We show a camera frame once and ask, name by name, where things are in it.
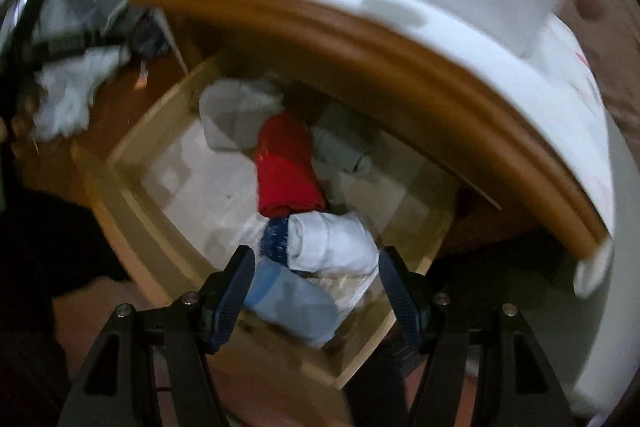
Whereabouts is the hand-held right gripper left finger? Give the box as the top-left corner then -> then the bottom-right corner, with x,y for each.
57,245 -> 257,427

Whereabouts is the wooden drawer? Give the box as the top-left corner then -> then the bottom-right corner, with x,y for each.
72,49 -> 458,390

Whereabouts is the red rolled underwear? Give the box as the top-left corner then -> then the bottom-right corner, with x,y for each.
255,111 -> 326,219

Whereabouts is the white and navy sock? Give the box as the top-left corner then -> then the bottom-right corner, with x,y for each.
260,212 -> 379,278

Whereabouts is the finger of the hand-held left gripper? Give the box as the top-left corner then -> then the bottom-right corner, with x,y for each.
31,31 -> 106,60

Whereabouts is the white underwear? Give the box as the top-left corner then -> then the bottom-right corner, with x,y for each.
32,46 -> 125,144

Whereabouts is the wooden nightstand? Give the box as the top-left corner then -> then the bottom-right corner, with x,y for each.
131,0 -> 613,260

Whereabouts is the white grey folded cloth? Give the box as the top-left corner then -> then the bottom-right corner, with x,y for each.
199,78 -> 286,152

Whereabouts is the light blue underwear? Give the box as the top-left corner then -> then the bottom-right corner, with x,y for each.
244,257 -> 347,349

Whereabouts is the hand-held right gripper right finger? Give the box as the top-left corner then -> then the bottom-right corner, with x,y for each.
378,247 -> 576,427

